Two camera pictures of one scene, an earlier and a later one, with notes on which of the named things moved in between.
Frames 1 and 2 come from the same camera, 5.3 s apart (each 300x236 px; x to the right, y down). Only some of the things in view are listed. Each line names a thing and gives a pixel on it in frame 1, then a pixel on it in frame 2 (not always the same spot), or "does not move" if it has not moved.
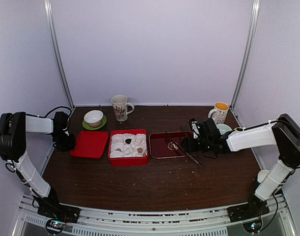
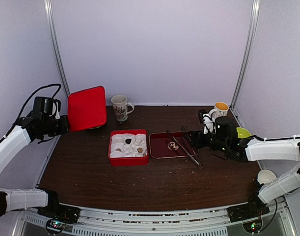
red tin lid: [90, 144] to [87, 108]
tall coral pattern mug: [120, 104] does not move
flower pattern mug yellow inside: [219, 113] does not move
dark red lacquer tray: [161, 146] does not move
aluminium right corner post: [247, 55] does not move
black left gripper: [71, 145] to [65, 126]
